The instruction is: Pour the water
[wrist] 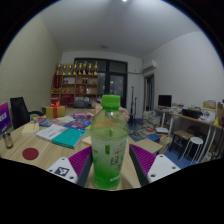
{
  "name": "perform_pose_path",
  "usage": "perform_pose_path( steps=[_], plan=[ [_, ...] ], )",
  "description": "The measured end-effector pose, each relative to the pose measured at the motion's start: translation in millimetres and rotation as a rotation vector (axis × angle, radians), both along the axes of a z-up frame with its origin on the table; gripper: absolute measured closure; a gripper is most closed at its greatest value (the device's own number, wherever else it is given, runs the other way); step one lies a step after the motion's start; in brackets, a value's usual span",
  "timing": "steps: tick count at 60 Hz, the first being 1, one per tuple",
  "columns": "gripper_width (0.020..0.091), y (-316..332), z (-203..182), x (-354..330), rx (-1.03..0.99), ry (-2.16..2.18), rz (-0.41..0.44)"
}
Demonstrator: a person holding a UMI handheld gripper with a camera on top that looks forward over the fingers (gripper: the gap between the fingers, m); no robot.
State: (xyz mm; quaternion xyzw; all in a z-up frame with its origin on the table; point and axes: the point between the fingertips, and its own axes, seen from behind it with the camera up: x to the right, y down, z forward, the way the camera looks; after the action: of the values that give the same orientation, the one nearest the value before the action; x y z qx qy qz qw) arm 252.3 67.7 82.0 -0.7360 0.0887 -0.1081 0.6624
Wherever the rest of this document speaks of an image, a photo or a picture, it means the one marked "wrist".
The cream book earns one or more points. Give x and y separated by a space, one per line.
30 129

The white book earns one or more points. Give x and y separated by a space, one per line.
50 132

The pink flowers in white pot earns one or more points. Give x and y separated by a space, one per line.
124 112

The black computer monitor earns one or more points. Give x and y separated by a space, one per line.
165 100

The pale yellow book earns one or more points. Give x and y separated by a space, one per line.
86 140

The black framed glass door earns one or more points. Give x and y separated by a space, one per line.
115 83

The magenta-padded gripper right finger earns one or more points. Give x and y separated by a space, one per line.
146 159

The white round stool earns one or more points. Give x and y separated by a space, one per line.
195 140

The pink package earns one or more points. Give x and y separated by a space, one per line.
83 116

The white wall air conditioner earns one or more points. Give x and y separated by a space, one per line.
150 66

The black office chair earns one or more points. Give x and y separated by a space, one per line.
19 111

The purple sign board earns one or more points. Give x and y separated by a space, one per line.
4 116

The flat round red coaster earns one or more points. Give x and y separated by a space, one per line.
30 153

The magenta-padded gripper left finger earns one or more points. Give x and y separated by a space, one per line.
80 160

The cluttered wooden side desk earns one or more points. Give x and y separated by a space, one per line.
196 116

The small steel cup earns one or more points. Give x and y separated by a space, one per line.
7 140

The yellow gift box red ribbon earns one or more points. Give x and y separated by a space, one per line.
55 111

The blue and red book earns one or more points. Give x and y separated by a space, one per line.
41 121

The green drink bottle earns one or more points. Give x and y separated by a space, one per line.
109 146

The wooden shelf unit with trophies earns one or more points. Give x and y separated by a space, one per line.
73 90

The teal book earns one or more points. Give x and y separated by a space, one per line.
68 138

